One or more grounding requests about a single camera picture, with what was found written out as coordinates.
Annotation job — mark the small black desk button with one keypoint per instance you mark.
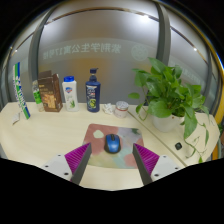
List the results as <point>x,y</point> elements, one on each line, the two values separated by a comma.
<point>178,146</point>

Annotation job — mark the blue and black computer mouse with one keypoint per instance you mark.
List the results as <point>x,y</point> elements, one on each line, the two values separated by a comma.
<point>112,144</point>

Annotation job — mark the dark blue pump bottle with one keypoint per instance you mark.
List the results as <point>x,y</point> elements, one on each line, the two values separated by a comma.
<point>93,93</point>

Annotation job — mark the floral pink green mouse pad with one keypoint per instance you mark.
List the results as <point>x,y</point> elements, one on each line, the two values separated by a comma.
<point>128,136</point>

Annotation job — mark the white bottle with blue cap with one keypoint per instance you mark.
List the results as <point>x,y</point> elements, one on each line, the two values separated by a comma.
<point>70,95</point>

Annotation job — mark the brown cardboard box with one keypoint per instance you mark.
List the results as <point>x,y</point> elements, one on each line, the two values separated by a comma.
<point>50,93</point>

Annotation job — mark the small jar with silver lid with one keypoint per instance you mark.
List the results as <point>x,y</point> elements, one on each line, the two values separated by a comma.
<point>121,110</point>

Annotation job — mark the green plant in white pot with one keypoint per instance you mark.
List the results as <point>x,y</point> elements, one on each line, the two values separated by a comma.
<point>165,121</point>

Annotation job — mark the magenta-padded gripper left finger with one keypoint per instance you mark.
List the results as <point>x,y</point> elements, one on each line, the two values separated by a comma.
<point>77,159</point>

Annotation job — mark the white green shuttlecock tube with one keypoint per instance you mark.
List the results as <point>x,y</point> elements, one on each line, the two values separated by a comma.
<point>20,93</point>

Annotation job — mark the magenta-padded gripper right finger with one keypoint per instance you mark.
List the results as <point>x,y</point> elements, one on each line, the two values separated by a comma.
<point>146,160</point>

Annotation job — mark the crumpled white tissue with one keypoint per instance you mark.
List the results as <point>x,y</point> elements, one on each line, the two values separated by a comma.
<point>108,108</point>

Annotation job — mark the clear bottle with green label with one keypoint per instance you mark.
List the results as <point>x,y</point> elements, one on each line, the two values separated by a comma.
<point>37,96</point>

